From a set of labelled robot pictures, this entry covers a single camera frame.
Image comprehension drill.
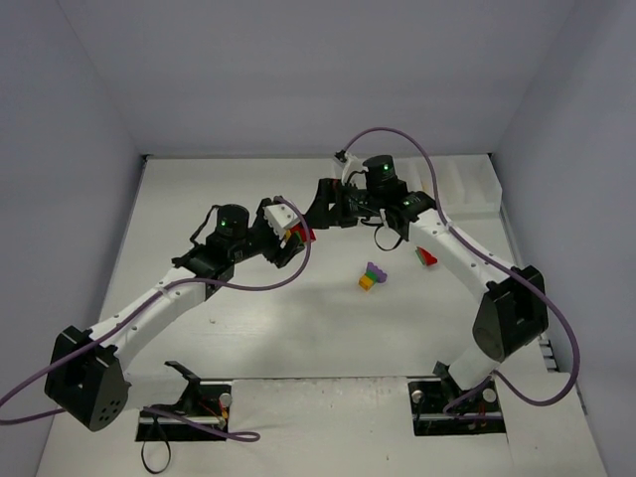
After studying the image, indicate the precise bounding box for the red yellow green lego stack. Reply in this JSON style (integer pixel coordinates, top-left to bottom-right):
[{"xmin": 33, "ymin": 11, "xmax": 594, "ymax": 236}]
[{"xmin": 284, "ymin": 224, "xmax": 316, "ymax": 243}]

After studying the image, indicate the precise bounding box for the purple green yellow lego stack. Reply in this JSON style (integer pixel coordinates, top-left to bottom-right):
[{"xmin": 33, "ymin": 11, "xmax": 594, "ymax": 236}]
[{"xmin": 358, "ymin": 262, "xmax": 388, "ymax": 291}]

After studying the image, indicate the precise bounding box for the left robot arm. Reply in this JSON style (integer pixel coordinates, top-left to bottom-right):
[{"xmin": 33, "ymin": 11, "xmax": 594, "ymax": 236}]
[{"xmin": 45, "ymin": 197, "xmax": 312, "ymax": 432}]

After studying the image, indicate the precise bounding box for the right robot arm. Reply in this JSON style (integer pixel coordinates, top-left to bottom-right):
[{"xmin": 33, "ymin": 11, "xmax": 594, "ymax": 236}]
[{"xmin": 304, "ymin": 155, "xmax": 549, "ymax": 391}]

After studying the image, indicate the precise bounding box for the clear divided sorting tray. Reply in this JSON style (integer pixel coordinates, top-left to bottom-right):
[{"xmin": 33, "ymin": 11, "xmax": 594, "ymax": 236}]
[{"xmin": 396, "ymin": 154, "xmax": 502, "ymax": 219}]

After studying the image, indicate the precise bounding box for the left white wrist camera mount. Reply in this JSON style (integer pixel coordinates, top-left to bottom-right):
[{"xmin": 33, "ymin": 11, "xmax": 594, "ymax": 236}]
[{"xmin": 263, "ymin": 204, "xmax": 301, "ymax": 242}]

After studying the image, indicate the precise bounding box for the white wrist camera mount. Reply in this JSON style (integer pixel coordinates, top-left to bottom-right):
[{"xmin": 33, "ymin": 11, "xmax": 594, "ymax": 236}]
[
  {"xmin": 334, "ymin": 150, "xmax": 368, "ymax": 184},
  {"xmin": 263, "ymin": 204, "xmax": 301, "ymax": 242}
]

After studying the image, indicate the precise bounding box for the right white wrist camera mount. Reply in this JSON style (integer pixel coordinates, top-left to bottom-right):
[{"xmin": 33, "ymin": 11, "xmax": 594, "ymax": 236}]
[{"xmin": 334, "ymin": 150, "xmax": 368, "ymax": 184}]

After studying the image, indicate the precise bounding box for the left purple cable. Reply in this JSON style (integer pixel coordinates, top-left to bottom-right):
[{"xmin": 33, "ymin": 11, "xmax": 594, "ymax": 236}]
[{"xmin": 0, "ymin": 196, "xmax": 313, "ymax": 442}]

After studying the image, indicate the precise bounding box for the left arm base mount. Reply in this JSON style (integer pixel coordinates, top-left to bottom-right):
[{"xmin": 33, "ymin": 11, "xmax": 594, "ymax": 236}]
[{"xmin": 135, "ymin": 361, "xmax": 233, "ymax": 443}]

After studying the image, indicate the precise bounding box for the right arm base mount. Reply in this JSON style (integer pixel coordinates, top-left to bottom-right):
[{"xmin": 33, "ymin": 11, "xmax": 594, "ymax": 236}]
[{"xmin": 407, "ymin": 362, "xmax": 506, "ymax": 437}]

